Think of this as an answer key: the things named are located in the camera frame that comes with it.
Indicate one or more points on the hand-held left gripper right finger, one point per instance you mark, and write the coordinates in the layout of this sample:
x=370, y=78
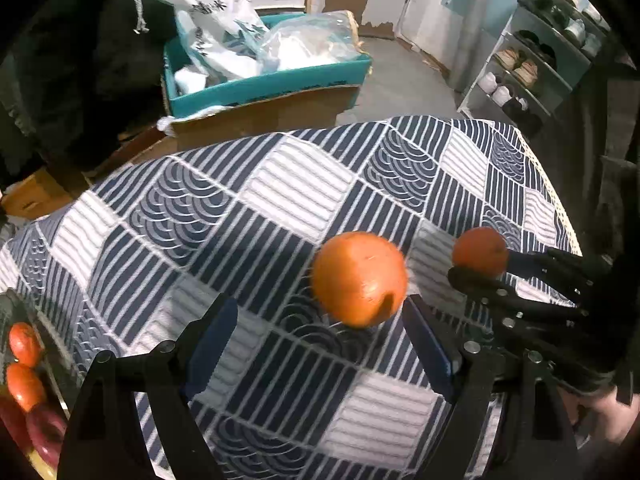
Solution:
x=430, y=355

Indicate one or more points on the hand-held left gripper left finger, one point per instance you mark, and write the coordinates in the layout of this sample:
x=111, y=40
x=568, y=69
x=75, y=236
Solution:
x=215, y=340

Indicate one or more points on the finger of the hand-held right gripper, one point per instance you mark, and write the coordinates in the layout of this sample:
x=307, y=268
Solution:
x=530, y=265
x=480, y=285

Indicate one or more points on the small tangerine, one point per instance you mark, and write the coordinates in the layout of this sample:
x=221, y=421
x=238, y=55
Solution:
x=24, y=345
x=480, y=252

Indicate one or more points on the medium tangerine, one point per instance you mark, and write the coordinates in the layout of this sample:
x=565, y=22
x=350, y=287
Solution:
x=360, y=280

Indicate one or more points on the clear glass plate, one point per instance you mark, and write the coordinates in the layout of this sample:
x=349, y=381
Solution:
x=55, y=365

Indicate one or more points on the large red apple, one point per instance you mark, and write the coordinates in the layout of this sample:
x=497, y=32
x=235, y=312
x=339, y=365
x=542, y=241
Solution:
x=45, y=432

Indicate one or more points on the large orange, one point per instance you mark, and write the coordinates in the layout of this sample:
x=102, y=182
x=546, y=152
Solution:
x=25, y=387

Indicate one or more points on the yellow green lemon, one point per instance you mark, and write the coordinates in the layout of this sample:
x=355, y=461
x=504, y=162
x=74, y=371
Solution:
x=42, y=467

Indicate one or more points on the dark red apple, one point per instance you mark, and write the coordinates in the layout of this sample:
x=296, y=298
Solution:
x=10, y=422

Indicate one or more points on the person's right hand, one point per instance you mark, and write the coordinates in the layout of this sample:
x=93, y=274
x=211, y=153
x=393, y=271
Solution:
x=605, y=415

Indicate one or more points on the dark grey garment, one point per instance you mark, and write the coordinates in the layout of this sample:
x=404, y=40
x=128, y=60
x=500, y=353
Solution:
x=615, y=170

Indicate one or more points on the blue white patterned tablecloth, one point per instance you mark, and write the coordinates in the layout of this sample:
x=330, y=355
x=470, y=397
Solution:
x=300, y=190

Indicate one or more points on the grey shoe rack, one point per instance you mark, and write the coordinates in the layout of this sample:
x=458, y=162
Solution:
x=555, y=72

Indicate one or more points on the rows of shoes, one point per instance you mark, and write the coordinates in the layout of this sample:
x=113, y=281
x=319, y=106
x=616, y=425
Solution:
x=525, y=70

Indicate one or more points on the flat brown cardboard box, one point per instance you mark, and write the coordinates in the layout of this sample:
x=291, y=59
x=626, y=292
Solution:
x=140, y=147

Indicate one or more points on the teal cardboard box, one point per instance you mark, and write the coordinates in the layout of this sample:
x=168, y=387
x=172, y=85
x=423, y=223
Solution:
x=280, y=82

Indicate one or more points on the clear plastic bag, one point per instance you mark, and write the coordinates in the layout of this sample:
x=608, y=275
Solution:
x=310, y=45

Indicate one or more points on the dark hanging clothes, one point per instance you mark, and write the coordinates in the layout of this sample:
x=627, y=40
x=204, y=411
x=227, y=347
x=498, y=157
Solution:
x=75, y=60

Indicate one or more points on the white printed plastic bag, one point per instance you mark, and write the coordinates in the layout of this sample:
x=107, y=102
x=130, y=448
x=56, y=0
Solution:
x=210, y=5

